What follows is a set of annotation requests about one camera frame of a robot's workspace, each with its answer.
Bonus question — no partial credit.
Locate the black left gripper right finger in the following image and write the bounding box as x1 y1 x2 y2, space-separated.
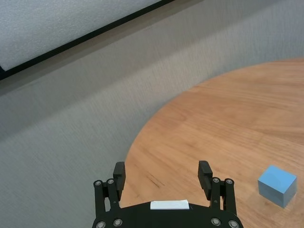
197 160 237 214

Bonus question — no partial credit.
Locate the blue wooden cube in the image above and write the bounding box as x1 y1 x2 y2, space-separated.
257 165 298 209

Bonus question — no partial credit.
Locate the black wall strip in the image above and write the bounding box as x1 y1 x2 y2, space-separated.
0 0 177 81

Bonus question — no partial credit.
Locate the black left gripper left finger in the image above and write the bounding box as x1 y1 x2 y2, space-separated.
93 161 126 216

